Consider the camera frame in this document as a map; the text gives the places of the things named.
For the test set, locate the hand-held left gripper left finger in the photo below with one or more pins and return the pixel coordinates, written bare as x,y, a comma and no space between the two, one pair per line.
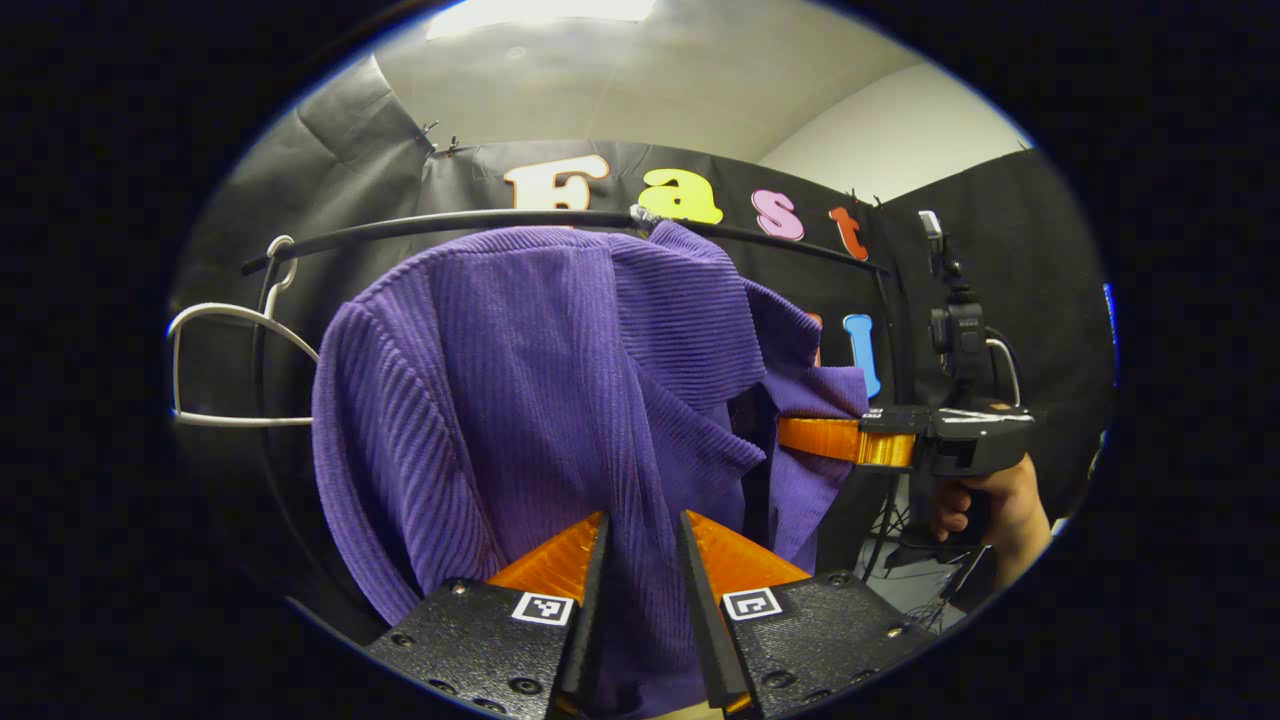
590,600

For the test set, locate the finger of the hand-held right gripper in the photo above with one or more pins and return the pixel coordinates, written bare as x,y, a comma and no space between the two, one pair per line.
830,438

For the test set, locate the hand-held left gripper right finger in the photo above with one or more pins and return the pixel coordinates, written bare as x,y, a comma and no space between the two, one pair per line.
700,600

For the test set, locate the black tripod stand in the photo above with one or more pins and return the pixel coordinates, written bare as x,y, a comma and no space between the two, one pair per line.
885,520

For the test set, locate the black backdrop cloth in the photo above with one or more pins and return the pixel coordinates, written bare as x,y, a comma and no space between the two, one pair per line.
1050,250

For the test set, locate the ceiling light panel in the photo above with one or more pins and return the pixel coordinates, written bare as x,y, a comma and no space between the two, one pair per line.
540,12

